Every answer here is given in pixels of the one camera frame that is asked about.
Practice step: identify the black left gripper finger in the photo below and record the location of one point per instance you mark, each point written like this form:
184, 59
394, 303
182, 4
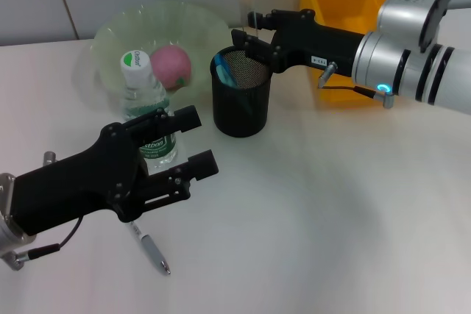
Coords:
185, 120
202, 165

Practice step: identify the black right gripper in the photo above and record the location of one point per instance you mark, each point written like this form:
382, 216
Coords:
312, 47

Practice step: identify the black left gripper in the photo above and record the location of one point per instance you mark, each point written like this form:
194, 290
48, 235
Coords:
81, 185

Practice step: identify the blue scissors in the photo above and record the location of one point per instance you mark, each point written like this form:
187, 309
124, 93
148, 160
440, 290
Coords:
222, 69

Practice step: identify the clear green-label water bottle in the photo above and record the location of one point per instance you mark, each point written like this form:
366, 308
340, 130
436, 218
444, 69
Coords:
141, 86

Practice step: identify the pink peach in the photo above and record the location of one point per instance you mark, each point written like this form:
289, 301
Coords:
173, 64

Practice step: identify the black mesh pen holder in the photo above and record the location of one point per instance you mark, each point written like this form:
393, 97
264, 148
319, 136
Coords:
241, 115

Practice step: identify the green glass fruit plate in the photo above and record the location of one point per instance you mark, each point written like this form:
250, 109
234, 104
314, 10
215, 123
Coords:
173, 23

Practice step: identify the grey ballpoint pen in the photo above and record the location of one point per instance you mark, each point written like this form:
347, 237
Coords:
152, 251

